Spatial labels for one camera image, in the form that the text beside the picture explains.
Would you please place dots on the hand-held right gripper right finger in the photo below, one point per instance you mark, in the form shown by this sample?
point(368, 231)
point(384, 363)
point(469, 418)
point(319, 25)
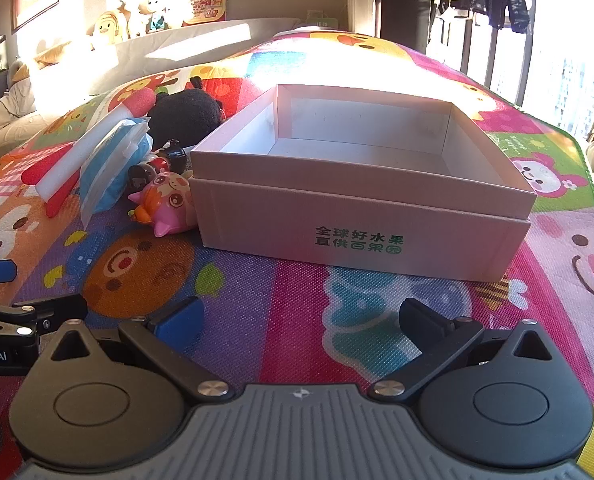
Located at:
point(419, 325)

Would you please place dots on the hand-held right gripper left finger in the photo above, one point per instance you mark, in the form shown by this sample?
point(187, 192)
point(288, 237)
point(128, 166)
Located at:
point(179, 320)

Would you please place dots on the pale pink cardboard box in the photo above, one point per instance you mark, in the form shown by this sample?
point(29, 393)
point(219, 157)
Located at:
point(277, 225)

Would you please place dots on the blue white plastic packet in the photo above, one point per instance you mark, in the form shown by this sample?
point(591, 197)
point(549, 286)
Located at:
point(102, 180)

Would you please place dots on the black plush toy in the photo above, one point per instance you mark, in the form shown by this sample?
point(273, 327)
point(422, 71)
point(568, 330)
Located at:
point(187, 115)

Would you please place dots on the colourful cartoon play mat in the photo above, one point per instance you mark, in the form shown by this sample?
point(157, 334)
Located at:
point(302, 320)

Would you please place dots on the beige cloth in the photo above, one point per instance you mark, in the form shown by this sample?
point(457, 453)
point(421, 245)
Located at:
point(7, 115)

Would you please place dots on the grey cushion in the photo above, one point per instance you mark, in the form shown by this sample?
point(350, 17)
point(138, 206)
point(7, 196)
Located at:
point(177, 55)

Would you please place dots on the yellow haired plush doll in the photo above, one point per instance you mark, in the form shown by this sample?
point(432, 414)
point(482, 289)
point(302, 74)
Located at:
point(108, 27)

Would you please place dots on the black window railing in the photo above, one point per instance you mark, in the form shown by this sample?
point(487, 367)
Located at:
point(492, 55)

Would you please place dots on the white plush bear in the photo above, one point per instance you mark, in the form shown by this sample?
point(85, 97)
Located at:
point(152, 12)

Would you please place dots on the white pillow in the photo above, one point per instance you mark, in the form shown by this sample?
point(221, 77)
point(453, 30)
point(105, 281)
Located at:
point(297, 33)

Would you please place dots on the red cartoon card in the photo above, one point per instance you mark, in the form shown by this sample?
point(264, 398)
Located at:
point(204, 6)

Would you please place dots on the white green box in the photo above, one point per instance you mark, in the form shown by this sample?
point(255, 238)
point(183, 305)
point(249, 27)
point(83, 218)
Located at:
point(321, 19)

